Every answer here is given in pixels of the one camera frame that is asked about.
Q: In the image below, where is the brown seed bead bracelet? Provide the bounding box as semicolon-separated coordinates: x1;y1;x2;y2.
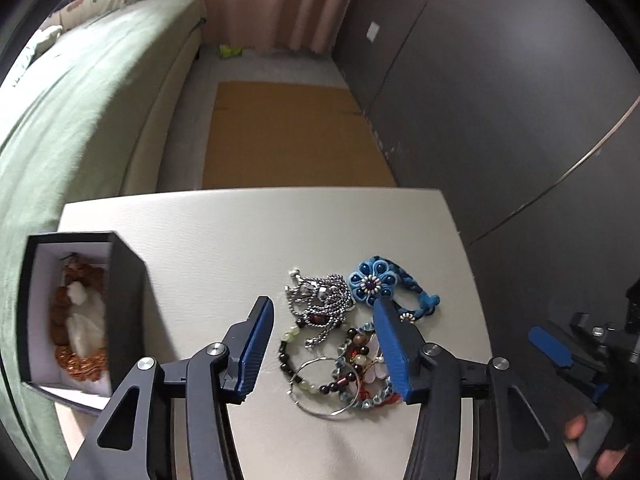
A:
48;253;111;384

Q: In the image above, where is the dark grey wardrobe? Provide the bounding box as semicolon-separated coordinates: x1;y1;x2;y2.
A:
334;0;639;418

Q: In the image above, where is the black green bead bracelet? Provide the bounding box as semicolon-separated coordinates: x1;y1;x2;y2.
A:
278;311;374;399

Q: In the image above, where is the white bed base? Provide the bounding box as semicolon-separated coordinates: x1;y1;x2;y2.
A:
119;28;202;195

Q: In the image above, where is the right hand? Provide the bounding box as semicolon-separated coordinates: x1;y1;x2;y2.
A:
564;412;629;479

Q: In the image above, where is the green bed cover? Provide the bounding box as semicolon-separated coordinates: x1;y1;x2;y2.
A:
1;0;206;479

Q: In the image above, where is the large silver hoop ring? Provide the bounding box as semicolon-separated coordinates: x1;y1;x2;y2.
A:
288;356;362;418

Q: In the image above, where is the brown cardboard sheet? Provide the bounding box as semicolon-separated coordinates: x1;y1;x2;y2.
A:
202;81;396;188

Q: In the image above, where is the black jewelry box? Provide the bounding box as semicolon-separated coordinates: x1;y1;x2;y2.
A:
16;232;148;412

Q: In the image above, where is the silver chain necklace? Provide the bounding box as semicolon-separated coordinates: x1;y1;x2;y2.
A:
284;268;356;350

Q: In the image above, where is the green floor scrap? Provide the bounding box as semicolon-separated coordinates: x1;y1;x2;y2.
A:
218;44;243;60

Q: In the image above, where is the blue flower woven bracelet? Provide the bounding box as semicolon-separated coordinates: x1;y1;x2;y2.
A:
347;256;443;323

